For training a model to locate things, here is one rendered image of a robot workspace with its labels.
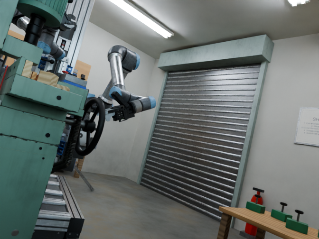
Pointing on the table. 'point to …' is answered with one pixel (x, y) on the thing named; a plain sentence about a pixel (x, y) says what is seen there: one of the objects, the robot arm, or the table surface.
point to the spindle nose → (34, 29)
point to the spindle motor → (44, 10)
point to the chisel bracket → (21, 50)
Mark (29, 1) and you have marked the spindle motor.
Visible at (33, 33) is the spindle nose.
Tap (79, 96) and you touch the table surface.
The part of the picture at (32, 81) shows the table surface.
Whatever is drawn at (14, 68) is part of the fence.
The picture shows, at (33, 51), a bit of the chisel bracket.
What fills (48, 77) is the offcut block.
